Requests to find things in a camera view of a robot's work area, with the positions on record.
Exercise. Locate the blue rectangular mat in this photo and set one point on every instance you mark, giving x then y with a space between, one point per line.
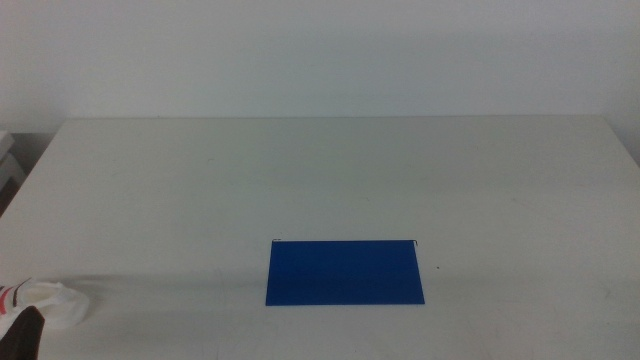
345 275

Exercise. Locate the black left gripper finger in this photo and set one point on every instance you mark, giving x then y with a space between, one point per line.
22 335

